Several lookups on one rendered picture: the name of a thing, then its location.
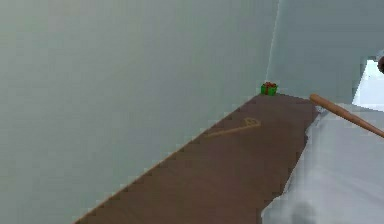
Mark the dark brown ball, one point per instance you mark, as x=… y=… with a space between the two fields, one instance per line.
x=381 y=65

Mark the green gift box red ribbon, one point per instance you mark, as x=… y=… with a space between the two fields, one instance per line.
x=268 y=89

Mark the wooden baseball bat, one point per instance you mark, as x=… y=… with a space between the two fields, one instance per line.
x=343 y=113

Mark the white bed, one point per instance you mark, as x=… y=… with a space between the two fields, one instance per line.
x=336 y=173

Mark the white pillow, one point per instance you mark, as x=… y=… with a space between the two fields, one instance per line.
x=371 y=86

